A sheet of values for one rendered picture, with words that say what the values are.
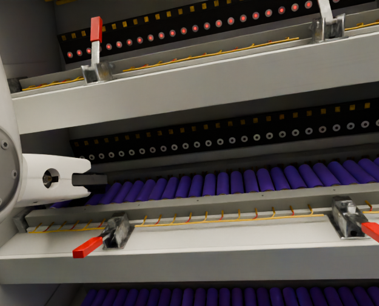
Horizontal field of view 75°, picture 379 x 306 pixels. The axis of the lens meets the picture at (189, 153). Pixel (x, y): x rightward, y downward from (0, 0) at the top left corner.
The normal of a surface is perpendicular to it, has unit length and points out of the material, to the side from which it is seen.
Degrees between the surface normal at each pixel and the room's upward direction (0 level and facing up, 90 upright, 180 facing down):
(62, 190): 101
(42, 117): 110
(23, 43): 90
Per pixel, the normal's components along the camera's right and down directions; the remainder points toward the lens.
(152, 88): -0.14, 0.37
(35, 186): 0.93, 0.02
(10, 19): 0.97, -0.11
